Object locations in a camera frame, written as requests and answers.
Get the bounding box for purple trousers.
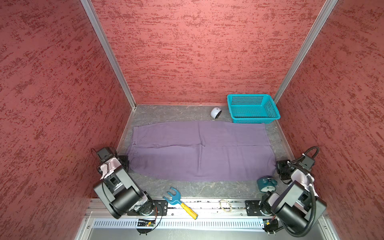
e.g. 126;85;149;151
128;121;276;182

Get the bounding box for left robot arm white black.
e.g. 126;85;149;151
94;156;155;219

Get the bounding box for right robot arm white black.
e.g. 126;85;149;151
259;156;327;238

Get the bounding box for teal plastic basket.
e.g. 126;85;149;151
227;94;281;124

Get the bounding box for white round mug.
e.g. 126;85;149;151
210;107;222;120

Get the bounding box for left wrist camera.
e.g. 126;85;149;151
97;147;116;163

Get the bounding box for black corrugated cable conduit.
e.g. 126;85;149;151
263;146;321;238

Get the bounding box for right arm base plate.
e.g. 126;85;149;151
245;200;271;217

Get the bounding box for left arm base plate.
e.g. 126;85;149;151
127;200;169;217

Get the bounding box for aluminium frame rail front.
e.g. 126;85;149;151
85;197;328;219

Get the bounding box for blue fork tool yellow handle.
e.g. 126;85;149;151
163;187;198;220

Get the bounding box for white slotted cable duct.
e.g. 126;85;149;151
92;218;265;232

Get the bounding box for left aluminium corner post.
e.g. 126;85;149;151
81;0;137;110

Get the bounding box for aluminium corner post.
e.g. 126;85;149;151
274;0;338;104
81;0;137;110

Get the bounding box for right aluminium corner post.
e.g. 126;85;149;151
274;0;338;104

